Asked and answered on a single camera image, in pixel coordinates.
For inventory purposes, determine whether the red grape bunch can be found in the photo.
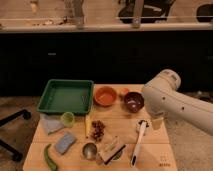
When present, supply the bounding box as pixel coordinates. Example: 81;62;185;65
91;120;105;142

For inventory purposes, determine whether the small orange fruit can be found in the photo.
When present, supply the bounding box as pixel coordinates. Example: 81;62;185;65
119;88;130;98

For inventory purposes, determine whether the grey towel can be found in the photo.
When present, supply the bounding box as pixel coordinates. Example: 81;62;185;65
40;114;63;135

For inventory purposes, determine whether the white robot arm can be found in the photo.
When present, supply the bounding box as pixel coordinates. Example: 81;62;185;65
141;69;213;136

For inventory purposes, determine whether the blue sponge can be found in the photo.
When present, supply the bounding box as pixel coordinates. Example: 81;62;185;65
55;132;76;155

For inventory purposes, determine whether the black chair base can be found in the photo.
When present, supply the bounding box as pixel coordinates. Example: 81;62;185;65
0;109;32;163

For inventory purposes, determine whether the green cup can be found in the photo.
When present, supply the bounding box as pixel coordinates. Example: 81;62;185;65
60;112;75;128

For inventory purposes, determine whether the yellow corn stick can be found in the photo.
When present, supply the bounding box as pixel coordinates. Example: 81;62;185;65
85;114;91;138

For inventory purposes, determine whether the orange bowl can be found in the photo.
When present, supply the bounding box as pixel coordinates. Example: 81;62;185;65
94;86;117;107

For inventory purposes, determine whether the wooden block brush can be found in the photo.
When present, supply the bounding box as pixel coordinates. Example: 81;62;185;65
98;136;126;165

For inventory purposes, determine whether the metal cup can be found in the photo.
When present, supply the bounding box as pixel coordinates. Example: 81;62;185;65
82;143;97;160

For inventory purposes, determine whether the purple bowl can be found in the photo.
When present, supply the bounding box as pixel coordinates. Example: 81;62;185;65
123;92;144;113

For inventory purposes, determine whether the green plastic tray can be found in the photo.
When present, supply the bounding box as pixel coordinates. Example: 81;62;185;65
37;79;94;116

